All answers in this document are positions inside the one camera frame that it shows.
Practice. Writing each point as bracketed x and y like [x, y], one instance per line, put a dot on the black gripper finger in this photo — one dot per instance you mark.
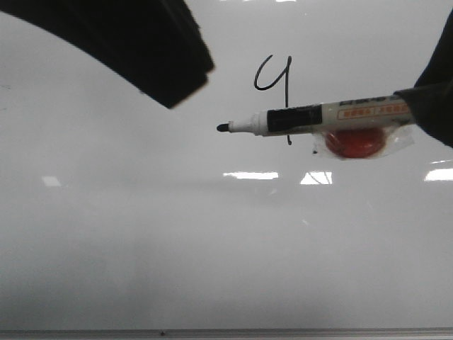
[157, 46]
[430, 100]

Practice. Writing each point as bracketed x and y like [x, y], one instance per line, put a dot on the white black whiteboard marker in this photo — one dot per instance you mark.
[381, 112]

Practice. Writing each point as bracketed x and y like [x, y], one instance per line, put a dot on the white whiteboard with aluminium frame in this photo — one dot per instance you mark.
[117, 213]

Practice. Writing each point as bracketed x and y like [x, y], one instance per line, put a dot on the red round magnet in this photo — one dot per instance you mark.
[363, 143]

